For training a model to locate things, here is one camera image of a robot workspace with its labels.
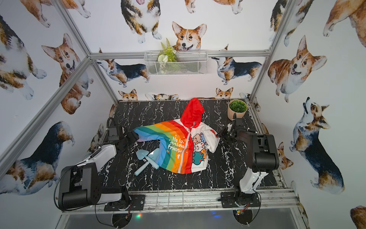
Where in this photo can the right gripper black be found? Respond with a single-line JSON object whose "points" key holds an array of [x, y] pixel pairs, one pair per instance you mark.
{"points": [[222, 135]]}

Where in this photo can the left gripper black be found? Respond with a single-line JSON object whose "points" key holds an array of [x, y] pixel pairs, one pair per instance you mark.
{"points": [[129, 137]]}

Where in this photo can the rainbow red hooded kids jacket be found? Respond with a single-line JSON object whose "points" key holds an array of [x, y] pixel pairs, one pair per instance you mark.
{"points": [[185, 142]]}

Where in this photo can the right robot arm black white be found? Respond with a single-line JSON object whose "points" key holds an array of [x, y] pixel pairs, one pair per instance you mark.
{"points": [[261, 157]]}

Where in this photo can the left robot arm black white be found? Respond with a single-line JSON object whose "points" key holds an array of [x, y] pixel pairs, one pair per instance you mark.
{"points": [[80, 185]]}

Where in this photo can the light blue toy shovel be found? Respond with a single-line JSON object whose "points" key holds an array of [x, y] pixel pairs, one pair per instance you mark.
{"points": [[150, 157]]}

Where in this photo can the pink pot with green plant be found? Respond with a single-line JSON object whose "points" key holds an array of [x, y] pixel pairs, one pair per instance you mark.
{"points": [[236, 108]]}

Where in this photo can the green fern with white flower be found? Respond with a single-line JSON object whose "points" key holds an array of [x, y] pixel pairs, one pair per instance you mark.
{"points": [[167, 58]]}

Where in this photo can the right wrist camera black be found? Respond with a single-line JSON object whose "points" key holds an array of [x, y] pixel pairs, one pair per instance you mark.
{"points": [[237, 123]]}

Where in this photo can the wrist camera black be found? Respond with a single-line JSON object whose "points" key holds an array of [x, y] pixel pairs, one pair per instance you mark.
{"points": [[237, 123], [114, 131]]}

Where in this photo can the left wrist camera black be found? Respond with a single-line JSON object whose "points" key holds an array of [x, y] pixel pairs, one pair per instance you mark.
{"points": [[114, 131]]}

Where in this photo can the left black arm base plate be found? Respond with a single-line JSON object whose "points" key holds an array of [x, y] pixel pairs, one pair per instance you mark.
{"points": [[132, 203]]}

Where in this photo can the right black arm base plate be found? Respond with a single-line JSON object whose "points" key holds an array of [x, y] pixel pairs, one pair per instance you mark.
{"points": [[239, 200]]}

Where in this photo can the white wire mesh basket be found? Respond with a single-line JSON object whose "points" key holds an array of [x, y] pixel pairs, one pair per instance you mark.
{"points": [[188, 63]]}

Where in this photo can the aluminium front mounting rail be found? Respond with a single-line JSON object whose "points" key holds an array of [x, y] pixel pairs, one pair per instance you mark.
{"points": [[196, 200]]}

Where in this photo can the aluminium frame profile bars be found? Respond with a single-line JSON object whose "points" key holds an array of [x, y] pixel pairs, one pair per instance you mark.
{"points": [[18, 145]]}

